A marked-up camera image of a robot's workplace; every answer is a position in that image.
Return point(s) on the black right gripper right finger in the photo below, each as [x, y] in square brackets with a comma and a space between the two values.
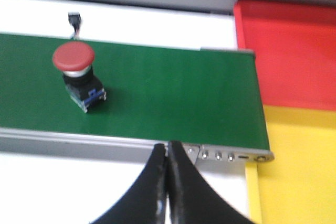
[192, 199]

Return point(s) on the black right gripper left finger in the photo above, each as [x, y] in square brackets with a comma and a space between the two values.
[145, 200]

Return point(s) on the red mushroom push button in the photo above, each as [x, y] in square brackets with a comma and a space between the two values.
[74, 59]

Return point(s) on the yellow tray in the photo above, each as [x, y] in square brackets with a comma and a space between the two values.
[298, 186]

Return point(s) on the green conveyor belt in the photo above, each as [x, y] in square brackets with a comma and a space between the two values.
[204, 97]

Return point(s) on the red tray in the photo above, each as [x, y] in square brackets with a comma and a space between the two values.
[295, 51]

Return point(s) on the aluminium conveyor frame rail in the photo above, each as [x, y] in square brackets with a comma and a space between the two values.
[118, 149]

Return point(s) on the black connector with wires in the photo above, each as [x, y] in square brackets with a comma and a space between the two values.
[75, 21]

